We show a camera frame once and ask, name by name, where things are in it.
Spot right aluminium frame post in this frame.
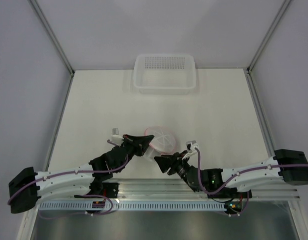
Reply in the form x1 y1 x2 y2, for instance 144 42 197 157
246 0 293 75

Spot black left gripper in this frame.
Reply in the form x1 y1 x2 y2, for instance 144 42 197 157
116 134 155 173

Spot white mesh laundry bag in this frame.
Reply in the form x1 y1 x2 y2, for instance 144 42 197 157
144 126 176 162

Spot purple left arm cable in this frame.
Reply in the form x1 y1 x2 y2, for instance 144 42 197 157
7 139 129 206

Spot left aluminium frame post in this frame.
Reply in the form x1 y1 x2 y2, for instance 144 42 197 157
28 0 76 76

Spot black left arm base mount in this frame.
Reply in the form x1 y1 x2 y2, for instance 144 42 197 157
94 182 119 199

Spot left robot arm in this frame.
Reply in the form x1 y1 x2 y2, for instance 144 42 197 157
7 134 154 214

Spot aluminium frame post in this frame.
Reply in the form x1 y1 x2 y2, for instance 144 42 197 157
246 0 293 75
28 0 76 76

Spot white perforated plastic basket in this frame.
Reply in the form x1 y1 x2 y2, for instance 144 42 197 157
133 53 197 95

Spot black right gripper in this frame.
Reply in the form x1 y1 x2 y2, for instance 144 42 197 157
154 149 191 183

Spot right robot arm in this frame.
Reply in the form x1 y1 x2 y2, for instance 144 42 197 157
154 149 308 199

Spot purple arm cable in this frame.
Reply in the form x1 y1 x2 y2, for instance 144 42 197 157
7 139 129 206
195 147 308 195

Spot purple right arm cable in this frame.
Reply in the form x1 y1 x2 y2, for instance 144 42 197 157
195 147 308 195

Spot white slotted cable duct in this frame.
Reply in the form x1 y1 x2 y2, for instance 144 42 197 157
39 200 226 212

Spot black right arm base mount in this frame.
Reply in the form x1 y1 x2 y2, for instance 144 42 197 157
208 187 252 200

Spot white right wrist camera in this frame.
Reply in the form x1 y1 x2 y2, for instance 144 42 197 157
184 140 199 158

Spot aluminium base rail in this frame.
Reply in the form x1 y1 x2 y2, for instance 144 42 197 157
43 177 302 201

